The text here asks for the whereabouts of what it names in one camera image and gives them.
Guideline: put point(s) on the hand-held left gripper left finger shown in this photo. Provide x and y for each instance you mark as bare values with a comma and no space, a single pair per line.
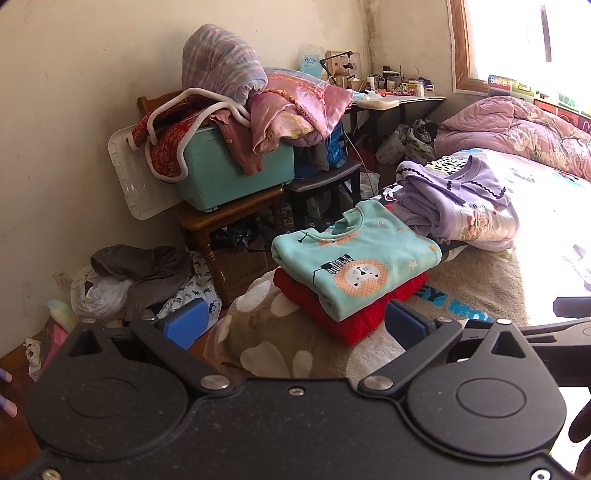
187,323

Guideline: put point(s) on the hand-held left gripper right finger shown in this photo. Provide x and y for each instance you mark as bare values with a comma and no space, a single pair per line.
406,321

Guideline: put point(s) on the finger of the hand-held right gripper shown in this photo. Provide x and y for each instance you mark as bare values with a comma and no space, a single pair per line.
575,308
568,341

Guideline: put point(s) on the teal lion print sweatshirt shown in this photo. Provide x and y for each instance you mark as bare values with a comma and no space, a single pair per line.
369,258

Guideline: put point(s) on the grey clothes pile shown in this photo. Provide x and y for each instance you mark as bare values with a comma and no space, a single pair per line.
147,272

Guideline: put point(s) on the person's right hand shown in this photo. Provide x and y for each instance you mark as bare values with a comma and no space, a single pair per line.
582,424

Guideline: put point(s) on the white blue patterned cloth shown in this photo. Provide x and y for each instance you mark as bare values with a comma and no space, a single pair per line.
203,281

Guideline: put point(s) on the red sweater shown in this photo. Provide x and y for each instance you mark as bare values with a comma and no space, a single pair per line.
360,323

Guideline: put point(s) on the white plastic bag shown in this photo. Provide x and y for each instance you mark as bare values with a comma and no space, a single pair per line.
101,295

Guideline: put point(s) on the black plastic bag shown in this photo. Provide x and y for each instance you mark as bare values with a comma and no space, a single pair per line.
240,235

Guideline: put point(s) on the wooden chair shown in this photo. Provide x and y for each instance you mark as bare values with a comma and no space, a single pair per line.
217,221

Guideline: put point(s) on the floral cream pants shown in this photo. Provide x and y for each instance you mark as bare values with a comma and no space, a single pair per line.
489,230

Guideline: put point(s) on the green wipes pack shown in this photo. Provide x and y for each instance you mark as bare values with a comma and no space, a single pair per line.
62,314

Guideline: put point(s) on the purple pajama top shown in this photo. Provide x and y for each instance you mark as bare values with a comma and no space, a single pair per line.
452,198

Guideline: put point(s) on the pink box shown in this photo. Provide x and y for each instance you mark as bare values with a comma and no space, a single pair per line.
53,341

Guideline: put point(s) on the teal storage bin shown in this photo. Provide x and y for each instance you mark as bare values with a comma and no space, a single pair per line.
221,175

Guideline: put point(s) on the white figurine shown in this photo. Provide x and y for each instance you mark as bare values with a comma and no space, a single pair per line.
33,357

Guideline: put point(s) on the white bin lid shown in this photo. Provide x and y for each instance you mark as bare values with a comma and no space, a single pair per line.
129,170

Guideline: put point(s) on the dark stool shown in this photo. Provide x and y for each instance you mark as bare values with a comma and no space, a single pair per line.
323,180

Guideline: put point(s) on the dotted grey bag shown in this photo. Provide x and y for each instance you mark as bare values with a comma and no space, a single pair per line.
406,143

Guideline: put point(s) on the blue plastic bag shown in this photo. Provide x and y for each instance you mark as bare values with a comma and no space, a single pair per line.
337,152

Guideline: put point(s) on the mauve garment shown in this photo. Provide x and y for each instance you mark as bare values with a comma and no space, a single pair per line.
240,147

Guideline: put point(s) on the purple comforter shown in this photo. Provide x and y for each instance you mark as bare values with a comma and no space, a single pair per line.
508,129

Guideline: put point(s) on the purple object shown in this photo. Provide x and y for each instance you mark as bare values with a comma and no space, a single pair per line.
7,408

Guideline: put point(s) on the colourful alphabet foam board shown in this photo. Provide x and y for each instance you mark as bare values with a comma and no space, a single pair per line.
517,87

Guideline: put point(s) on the cluttered side table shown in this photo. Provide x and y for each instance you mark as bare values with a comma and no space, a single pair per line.
392,85

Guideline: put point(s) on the pink satin quilt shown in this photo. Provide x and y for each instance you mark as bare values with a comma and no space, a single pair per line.
295,106

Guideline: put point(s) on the rolled plaid quilt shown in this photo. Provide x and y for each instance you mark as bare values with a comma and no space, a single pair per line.
217,60

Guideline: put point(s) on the black desk lamp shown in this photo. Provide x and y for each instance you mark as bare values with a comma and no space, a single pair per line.
337,54

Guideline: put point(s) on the blue white packet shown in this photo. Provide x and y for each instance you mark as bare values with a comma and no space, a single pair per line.
311,60

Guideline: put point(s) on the wall socket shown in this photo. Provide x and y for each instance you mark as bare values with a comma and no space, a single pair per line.
61,278

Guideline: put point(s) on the window with wooden frame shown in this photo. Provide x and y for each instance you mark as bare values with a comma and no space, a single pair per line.
457,46

